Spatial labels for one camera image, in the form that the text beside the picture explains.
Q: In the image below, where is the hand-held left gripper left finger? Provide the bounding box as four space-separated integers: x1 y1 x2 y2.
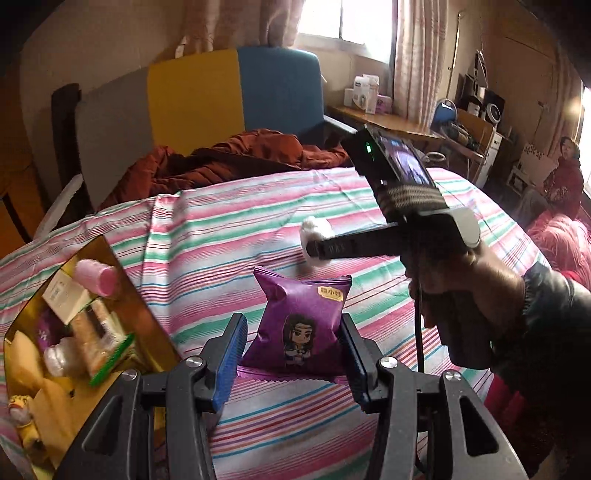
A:
55 313 250 480

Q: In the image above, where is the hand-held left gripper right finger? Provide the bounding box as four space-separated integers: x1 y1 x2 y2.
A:
341 313 529 480

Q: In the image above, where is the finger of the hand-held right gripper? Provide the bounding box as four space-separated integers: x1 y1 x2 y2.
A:
305 226 408 260

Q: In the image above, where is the white fluffy ball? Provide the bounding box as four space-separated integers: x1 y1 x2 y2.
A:
300 217 334 267

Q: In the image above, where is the purple snack packet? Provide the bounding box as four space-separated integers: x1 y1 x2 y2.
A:
36 308 63 352
240 265 354 384

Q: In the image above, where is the green white snack packet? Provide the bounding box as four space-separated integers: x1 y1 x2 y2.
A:
74 300 137 387

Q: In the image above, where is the pink plastic bottle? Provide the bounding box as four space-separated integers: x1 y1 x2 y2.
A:
76 259 122 297

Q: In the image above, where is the gold metal tin box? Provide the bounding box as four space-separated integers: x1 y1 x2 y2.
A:
0 234 183 480

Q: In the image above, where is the white labelled cardboard box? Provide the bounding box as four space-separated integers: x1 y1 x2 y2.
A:
44 270 93 324

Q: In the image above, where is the yellow sponge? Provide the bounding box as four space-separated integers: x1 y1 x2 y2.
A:
6 329 44 370

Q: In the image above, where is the small patterned plush toy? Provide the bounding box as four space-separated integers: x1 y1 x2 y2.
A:
7 394 42 450

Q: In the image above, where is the person's right hand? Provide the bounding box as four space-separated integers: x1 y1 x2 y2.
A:
405 240 527 370

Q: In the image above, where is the wooden side desk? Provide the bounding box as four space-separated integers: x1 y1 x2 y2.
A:
328 105 485 162

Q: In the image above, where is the striped pink green tablecloth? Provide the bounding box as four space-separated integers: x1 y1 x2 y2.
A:
0 166 550 480

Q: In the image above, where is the blue round appliance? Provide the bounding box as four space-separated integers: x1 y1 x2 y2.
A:
431 98 458 134

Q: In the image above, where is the tall white carton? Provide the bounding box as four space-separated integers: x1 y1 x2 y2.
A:
353 74 382 114

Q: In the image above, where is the pink patterned curtain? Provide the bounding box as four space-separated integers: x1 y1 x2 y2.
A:
392 0 460 125

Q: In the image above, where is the white cushion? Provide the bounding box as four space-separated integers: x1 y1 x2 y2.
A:
517 141 557 185

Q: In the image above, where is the rust brown padded jacket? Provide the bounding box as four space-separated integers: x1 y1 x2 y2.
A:
97 129 352 210

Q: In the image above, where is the bright window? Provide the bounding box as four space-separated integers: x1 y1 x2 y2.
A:
298 0 398 63

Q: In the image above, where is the pink fluffy blanket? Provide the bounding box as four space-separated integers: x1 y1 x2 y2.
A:
526 210 591 287

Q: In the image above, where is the grey yellow blue chair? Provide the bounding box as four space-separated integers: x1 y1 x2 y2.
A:
34 45 358 232

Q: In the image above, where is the patterned beige curtain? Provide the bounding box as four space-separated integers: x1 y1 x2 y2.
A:
178 0 305 58

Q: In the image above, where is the wooden wardrobe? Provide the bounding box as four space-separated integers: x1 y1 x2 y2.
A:
0 78 56 259

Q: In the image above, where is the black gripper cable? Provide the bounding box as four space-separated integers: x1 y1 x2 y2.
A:
413 251 435 476

